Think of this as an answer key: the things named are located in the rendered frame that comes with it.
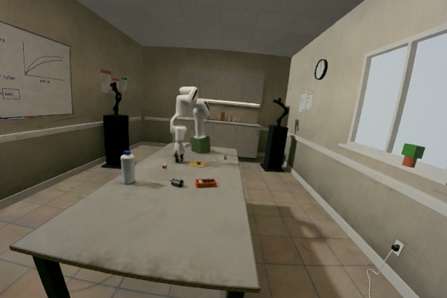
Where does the tan square mat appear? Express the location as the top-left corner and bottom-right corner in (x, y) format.
(188, 160), (206, 168)

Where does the orange pocket multimeter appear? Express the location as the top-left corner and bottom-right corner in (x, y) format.
(195, 179), (216, 188)

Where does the white bottle with blue cap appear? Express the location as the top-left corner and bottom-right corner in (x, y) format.
(121, 150), (136, 185)

